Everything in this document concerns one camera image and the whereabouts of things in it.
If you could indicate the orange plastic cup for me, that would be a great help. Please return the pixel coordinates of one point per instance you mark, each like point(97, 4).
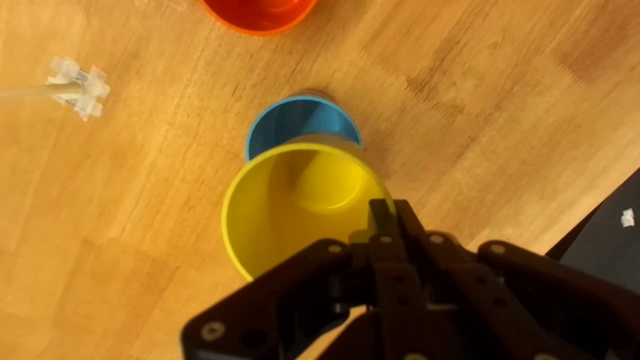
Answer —
point(261, 17)

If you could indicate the blue plastic cup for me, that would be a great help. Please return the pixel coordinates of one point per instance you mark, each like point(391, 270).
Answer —
point(292, 122)

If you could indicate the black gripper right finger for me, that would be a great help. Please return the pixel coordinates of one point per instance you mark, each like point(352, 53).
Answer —
point(506, 301)

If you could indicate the clear plastic jack piece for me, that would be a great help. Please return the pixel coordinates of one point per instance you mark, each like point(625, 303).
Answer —
point(78, 89)

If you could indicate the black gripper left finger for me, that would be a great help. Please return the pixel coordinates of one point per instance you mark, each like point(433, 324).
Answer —
point(301, 306)

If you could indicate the yellow plastic cup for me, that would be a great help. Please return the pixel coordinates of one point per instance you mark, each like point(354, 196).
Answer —
point(281, 212)

